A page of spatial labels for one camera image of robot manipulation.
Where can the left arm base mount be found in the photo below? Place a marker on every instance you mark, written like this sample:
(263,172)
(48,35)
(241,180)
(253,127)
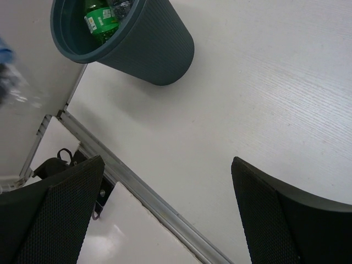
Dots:
(103,195)

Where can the blue label water bottle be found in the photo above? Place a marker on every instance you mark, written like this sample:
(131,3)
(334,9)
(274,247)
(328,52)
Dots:
(15,89)

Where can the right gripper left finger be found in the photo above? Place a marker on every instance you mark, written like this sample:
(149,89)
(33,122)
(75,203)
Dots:
(46,222)

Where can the clear unlabelled plastic bottle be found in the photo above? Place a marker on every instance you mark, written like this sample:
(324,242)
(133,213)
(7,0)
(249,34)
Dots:
(120,8)

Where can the green soda bottle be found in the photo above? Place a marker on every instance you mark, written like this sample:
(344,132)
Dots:
(100,20)

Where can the dark green plastic bin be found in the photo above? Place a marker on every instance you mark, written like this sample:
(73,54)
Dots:
(152,43)

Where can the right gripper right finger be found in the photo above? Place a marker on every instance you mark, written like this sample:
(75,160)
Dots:
(284,224)

